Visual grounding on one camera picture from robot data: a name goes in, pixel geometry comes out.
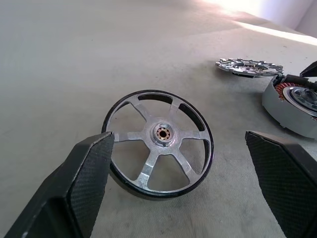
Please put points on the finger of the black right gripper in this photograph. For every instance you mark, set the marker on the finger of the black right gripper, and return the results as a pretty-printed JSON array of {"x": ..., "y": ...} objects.
[{"x": 310, "y": 70}]

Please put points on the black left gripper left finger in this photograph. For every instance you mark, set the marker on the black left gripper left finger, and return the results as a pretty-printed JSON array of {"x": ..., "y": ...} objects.
[{"x": 74, "y": 188}]

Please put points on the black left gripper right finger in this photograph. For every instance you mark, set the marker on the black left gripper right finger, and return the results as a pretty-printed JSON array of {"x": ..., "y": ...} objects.
[{"x": 287, "y": 183}]

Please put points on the silver round motor housing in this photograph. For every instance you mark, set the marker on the silver round motor housing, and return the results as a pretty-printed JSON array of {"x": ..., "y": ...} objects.
[{"x": 275, "y": 104}]

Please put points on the silver motor lid circuit board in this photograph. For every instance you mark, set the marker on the silver motor lid circuit board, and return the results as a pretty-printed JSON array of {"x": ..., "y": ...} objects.
[{"x": 247, "y": 68}]

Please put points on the silver spoked rotor black rim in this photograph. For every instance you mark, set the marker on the silver spoked rotor black rim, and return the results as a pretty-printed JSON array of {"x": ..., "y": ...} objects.
[{"x": 161, "y": 135}]

